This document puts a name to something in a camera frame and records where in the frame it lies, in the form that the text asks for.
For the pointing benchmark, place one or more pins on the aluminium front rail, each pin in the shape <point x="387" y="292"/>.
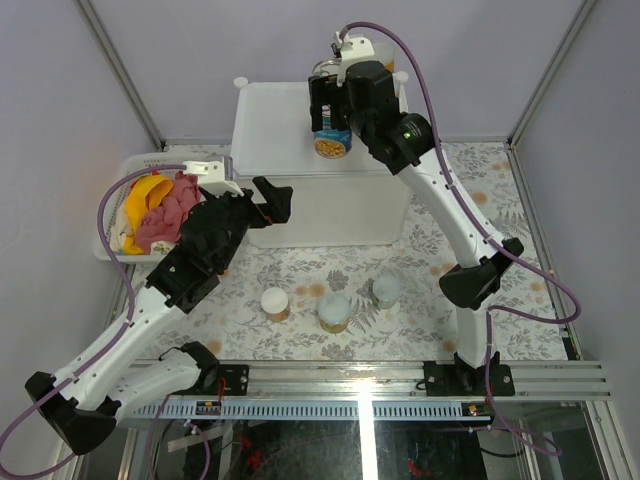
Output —
<point x="298" y="389"/>

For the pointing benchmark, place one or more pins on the blue can pull-tab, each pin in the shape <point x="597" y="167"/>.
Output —
<point x="326" y="68"/>
<point x="331" y="143"/>

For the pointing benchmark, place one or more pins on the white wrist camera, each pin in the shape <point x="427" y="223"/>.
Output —
<point x="215" y="174"/>
<point x="351" y="49"/>

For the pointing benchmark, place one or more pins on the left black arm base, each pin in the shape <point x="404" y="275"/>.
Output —
<point x="227" y="380"/>

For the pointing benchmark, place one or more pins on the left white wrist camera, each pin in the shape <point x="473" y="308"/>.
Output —
<point x="215" y="174"/>

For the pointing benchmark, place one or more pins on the yellow cloth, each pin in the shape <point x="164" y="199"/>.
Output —
<point x="146" y="194"/>

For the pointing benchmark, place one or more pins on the short can white lid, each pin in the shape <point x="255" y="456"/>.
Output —
<point x="275" y="303"/>

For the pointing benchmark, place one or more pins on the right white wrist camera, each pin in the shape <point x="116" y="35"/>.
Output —
<point x="351" y="49"/>

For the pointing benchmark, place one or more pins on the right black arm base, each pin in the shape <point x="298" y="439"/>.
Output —
<point x="459" y="379"/>

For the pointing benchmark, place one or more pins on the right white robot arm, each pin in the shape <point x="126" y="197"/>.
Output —
<point x="482" y="253"/>

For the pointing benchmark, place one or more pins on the white plastic laundry basket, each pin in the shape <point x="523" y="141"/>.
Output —
<point x="131" y="165"/>

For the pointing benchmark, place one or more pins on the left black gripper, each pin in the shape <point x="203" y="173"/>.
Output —
<point x="277" y="209"/>

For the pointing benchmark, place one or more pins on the short can clear lid front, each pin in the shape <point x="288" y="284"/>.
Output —
<point x="334" y="311"/>

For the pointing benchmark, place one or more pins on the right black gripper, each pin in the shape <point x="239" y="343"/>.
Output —
<point x="324" y="90"/>

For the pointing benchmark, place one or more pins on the white patterned cloth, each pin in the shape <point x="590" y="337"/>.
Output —
<point x="122" y="239"/>

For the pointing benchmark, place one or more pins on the white plastic storage cabinet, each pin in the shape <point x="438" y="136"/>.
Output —
<point x="348" y="201"/>

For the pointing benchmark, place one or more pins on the pink cloth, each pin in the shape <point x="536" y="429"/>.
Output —
<point x="162" y="223"/>

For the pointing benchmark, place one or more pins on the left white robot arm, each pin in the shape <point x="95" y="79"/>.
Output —
<point x="84" y="401"/>

